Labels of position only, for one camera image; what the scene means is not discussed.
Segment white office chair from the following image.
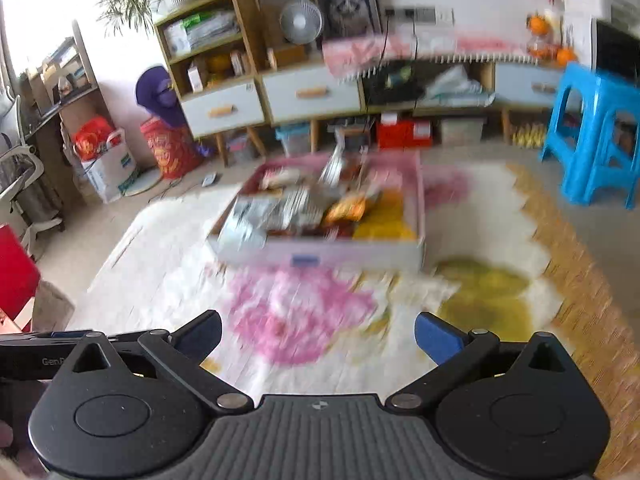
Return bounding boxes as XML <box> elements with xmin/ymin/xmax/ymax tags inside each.
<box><xmin>1</xmin><ymin>90</ymin><xmax>64</xmax><ymax>261</ymax></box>

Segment clear rice cracker packet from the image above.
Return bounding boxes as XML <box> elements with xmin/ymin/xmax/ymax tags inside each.
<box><xmin>259</xmin><ymin>167</ymin><xmax>304</xmax><ymax>190</ymax></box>

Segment wooden shelf cabinet with drawer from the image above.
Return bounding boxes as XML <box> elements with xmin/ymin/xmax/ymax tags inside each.
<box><xmin>154</xmin><ymin>0</ymin><xmax>268</xmax><ymax>162</ymax></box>

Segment white grey printed snack packet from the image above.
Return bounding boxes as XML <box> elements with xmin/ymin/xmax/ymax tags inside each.
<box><xmin>265</xmin><ymin>186</ymin><xmax>328</xmax><ymax>231</ymax></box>

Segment low wooden tv cabinet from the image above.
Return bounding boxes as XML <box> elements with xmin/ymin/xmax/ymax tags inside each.
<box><xmin>262</xmin><ymin>61</ymin><xmax>563</xmax><ymax>155</ymax></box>

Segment red cylindrical tin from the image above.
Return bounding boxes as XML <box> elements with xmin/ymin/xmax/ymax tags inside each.
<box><xmin>140</xmin><ymin>117</ymin><xmax>203</xmax><ymax>180</ymax></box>

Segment pink cardboard box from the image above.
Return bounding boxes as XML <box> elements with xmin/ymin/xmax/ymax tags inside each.
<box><xmin>207</xmin><ymin>151</ymin><xmax>425</xmax><ymax>272</ymax></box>

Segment pink floral cloth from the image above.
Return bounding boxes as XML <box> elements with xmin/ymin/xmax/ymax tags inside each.
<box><xmin>321</xmin><ymin>32</ymin><xmax>539</xmax><ymax>80</ymax></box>

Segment white black-text snack packet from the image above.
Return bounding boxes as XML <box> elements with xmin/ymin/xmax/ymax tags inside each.
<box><xmin>217</xmin><ymin>196</ymin><xmax>276</xmax><ymax>252</ymax></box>

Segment red storage box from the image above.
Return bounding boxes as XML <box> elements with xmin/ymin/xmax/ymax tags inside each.
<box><xmin>376</xmin><ymin>119</ymin><xmax>434</xmax><ymax>150</ymax></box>

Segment white paper shopping bag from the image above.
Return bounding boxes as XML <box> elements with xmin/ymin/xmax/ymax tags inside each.
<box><xmin>72</xmin><ymin>115</ymin><xmax>139</xmax><ymax>204</ymax></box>

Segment yellow pastry packet with logo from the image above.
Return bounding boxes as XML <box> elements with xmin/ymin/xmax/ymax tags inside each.
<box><xmin>352</xmin><ymin>188</ymin><xmax>418</xmax><ymax>240</ymax></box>

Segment person's left hand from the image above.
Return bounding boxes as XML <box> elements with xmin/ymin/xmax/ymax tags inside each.
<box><xmin>0</xmin><ymin>420</ymin><xmax>49</xmax><ymax>480</ymax></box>

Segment black microwave oven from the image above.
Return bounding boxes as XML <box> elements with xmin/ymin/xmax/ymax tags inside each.
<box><xmin>591</xmin><ymin>20</ymin><xmax>640</xmax><ymax>86</ymax></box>

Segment orange lotus biscuit packet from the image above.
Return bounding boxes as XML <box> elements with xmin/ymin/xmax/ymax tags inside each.
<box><xmin>322</xmin><ymin>194</ymin><xmax>371</xmax><ymax>226</ymax></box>

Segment small white desk fan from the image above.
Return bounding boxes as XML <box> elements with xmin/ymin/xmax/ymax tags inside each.
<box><xmin>279</xmin><ymin>0</ymin><xmax>324</xmax><ymax>46</ymax></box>

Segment framed cat picture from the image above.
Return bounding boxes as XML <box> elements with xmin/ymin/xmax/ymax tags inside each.
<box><xmin>312</xmin><ymin>0</ymin><xmax>382</xmax><ymax>41</ymax></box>

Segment purple plush toy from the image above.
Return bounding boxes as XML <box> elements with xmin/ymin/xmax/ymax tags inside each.
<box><xmin>136</xmin><ymin>65</ymin><xmax>188</xmax><ymax>128</ymax></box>

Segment floral tablecloth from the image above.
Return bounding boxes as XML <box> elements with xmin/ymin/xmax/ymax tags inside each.
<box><xmin>72</xmin><ymin>162</ymin><xmax>639</xmax><ymax>479</ymax></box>

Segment blue plastic stool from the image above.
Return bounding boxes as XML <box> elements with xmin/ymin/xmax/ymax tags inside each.
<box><xmin>540</xmin><ymin>62</ymin><xmax>639</xmax><ymax>209</ymax></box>

